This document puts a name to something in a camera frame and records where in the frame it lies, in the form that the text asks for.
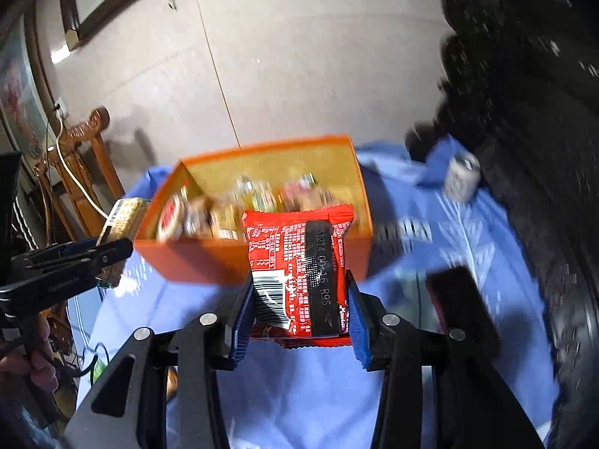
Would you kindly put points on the blue patterned tablecloth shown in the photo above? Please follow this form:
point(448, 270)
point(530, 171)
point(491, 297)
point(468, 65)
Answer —
point(322, 398)

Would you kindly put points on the red snack packet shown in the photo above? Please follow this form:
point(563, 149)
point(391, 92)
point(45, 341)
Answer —
point(297, 261)

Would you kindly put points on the dark carved wooden sofa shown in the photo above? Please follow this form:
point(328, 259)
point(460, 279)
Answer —
point(521, 93)

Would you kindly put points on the white drink can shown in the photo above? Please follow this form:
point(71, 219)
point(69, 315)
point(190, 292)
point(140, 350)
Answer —
point(462, 178)

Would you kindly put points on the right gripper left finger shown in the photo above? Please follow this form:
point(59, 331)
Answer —
point(216, 341)

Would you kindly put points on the framed wall picture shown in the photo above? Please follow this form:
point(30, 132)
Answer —
point(21, 107)

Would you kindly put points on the carved wooden chair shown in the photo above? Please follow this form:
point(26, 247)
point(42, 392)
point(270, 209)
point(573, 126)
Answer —
point(64, 158)

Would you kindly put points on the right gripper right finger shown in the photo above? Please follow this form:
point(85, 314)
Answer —
point(384, 342)

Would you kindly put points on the dark red smartphone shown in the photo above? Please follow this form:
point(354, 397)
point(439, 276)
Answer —
point(459, 305)

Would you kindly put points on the person left hand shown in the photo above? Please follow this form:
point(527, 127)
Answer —
point(36, 365)

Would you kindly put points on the beige wafer packet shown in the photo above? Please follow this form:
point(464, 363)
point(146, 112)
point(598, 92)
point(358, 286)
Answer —
point(119, 232)

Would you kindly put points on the red white round snack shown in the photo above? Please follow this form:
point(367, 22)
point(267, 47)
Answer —
point(171, 218)

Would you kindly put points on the orange storage box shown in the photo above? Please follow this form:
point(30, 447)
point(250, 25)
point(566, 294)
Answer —
point(218, 217)

